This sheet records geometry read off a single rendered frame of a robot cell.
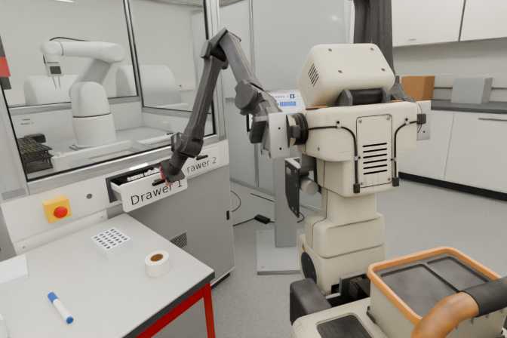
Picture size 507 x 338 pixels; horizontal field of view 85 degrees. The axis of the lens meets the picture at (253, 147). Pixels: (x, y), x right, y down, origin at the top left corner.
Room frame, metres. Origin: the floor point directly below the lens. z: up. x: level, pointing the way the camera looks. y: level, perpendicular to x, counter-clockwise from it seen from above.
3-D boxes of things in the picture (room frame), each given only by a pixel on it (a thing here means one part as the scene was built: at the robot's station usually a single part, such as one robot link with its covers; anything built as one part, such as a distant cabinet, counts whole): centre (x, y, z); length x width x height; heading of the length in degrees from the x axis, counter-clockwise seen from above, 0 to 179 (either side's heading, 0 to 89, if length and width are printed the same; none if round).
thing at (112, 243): (0.84, 0.50, 0.78); 0.12 x 0.08 x 0.04; 50
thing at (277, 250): (1.83, -0.22, 0.51); 0.50 x 0.45 x 1.02; 0
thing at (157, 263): (0.72, 0.30, 0.78); 0.07 x 0.07 x 0.04
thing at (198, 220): (1.53, 0.84, 0.40); 1.03 x 0.95 x 0.80; 138
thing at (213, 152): (1.41, 0.30, 0.87); 0.29 x 0.02 x 0.11; 138
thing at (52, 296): (0.58, 0.51, 0.77); 0.14 x 0.02 x 0.02; 51
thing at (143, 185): (1.09, 0.41, 0.87); 0.29 x 0.02 x 0.11; 138
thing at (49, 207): (0.92, 0.71, 0.88); 0.07 x 0.05 x 0.07; 138
